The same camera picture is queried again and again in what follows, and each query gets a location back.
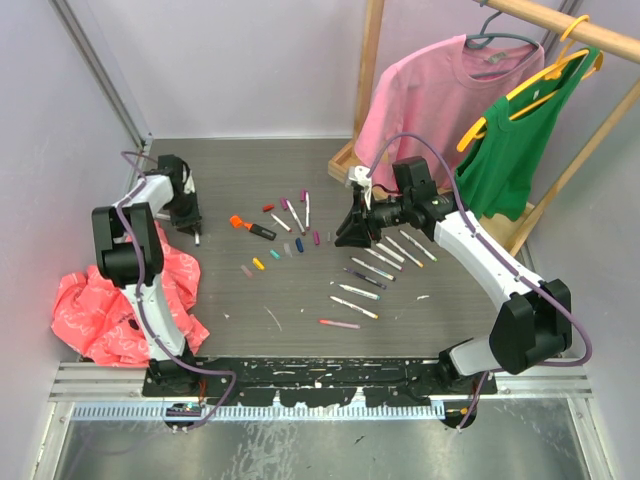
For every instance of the purple cap white marker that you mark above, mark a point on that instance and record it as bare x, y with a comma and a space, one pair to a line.
307, 211

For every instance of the orange highlighter cap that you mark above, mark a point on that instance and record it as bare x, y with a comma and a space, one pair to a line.
236, 222

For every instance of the yellow pen cap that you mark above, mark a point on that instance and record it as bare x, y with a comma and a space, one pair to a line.
258, 264

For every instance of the clear pink pen cap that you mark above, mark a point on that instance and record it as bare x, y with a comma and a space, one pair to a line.
246, 271

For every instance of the teal marker pen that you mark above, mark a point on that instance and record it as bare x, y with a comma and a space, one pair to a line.
360, 292

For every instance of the light pink marker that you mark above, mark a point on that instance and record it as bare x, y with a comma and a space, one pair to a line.
338, 324

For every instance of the magenta marker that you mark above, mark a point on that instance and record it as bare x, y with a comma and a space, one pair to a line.
384, 259

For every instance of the orange black highlighter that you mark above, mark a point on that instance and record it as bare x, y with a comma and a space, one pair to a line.
260, 231

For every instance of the pink cap marker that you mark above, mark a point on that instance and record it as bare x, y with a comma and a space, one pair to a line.
295, 217

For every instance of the green tank top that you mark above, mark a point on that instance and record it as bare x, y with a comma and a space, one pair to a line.
497, 174

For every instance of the yellow cap marker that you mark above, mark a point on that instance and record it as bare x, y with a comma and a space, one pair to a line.
404, 252

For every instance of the red crumpled plastic bag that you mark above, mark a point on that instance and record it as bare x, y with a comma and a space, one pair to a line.
96, 320

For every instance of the cable duct rail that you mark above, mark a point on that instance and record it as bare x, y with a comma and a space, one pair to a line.
187, 411

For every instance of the yellow hanger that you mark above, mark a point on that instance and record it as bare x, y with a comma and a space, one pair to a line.
552, 72

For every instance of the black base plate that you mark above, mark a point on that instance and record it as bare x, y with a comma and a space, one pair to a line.
319, 382

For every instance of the yellow marker pen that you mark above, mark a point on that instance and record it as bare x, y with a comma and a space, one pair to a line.
354, 307

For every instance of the red cap marker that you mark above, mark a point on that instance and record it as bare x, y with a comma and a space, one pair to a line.
281, 223

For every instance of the grey marker pen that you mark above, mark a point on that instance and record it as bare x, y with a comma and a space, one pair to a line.
390, 252

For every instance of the green cap marker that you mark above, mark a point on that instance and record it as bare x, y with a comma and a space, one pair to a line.
418, 245

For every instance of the purple marker pen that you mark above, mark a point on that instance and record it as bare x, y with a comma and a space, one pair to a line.
365, 278

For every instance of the pink t-shirt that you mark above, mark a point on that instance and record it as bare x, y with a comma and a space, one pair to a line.
429, 100

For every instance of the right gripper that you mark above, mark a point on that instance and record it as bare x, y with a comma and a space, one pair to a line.
354, 230

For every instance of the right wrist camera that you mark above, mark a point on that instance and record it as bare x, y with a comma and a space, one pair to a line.
359, 176

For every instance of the blue pen cap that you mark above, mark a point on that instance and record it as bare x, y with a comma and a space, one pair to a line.
299, 244

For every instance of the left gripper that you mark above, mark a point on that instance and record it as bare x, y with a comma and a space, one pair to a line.
191, 223

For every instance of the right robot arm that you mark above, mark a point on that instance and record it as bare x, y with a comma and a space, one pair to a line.
532, 324

